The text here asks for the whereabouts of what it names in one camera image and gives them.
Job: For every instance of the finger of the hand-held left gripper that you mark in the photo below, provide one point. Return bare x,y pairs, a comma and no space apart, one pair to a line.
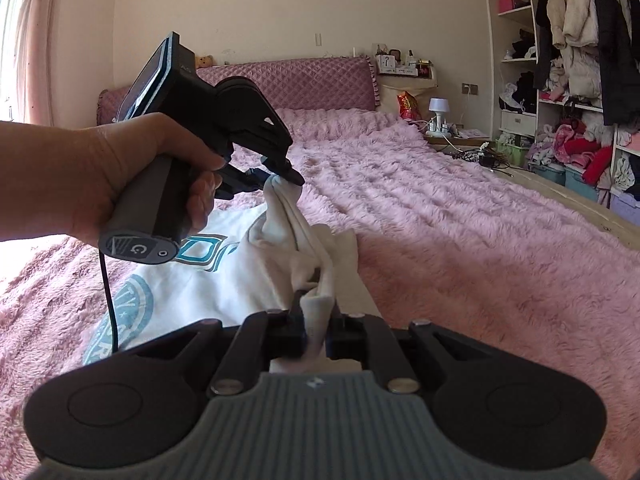
245,182
280,152

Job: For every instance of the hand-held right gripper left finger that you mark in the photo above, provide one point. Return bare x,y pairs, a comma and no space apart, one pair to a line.
287,341

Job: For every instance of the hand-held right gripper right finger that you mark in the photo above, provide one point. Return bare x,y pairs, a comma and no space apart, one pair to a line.
345,342

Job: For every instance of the white printed sweatshirt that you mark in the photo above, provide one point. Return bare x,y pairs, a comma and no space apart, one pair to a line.
225,280

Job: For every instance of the person's left forearm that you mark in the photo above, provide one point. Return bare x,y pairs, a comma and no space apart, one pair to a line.
40,180

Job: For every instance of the person's left hand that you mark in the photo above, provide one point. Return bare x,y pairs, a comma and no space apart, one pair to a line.
125,160

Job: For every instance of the brown teddy bear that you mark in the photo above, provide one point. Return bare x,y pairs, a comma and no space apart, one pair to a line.
204,61

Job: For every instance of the pink quilted headboard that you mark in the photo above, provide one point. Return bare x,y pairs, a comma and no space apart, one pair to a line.
300,80

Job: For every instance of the red snack bag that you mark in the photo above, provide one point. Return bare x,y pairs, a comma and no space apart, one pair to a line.
409,106

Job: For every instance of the cream headboard shelf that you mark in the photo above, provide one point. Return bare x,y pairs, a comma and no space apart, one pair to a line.
405,80

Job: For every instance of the pink curtain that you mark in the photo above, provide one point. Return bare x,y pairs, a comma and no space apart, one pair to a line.
45,35

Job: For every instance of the pink fluffy blanket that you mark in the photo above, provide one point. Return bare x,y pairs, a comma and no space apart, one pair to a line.
450,235

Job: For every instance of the white table lamp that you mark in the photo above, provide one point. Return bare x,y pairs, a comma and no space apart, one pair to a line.
440,107

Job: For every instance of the wooden bedside table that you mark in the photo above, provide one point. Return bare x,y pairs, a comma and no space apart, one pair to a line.
465,137

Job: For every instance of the green storage bin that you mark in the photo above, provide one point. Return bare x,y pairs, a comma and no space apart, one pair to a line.
512,154

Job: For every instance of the white open wardrobe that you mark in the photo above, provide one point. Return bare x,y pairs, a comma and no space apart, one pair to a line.
515,60

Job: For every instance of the teal storage bin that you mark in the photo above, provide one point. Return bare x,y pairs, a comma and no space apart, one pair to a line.
565,180

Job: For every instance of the pink storage box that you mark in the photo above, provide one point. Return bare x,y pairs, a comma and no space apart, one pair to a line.
511,4

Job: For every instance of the red garment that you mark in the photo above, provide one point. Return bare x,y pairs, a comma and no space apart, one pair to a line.
592,160

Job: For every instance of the purple storage bin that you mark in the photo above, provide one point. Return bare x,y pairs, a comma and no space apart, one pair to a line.
625,212

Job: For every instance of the beige hooded coat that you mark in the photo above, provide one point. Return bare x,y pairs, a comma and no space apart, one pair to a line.
556,10

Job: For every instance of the cream puffer coat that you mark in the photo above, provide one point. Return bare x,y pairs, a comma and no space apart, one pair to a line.
582,35

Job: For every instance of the black fur-trimmed coat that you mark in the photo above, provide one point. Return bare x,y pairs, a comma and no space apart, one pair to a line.
620,50

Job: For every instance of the brown wall switch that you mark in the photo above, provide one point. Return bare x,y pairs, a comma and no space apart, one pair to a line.
470,89

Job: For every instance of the wooden bed frame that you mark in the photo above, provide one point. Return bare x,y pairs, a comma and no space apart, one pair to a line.
575,205

